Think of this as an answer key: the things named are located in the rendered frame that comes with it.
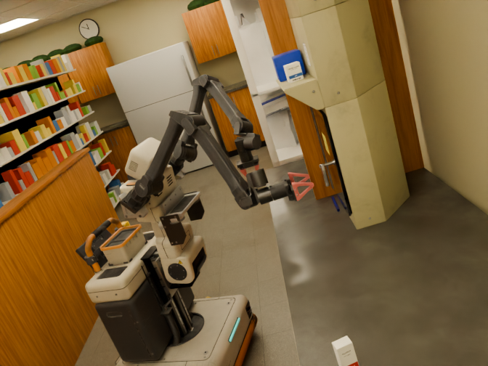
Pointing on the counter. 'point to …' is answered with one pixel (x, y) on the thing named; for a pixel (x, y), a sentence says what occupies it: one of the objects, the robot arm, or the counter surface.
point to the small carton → (293, 72)
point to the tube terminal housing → (356, 107)
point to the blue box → (287, 62)
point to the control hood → (304, 91)
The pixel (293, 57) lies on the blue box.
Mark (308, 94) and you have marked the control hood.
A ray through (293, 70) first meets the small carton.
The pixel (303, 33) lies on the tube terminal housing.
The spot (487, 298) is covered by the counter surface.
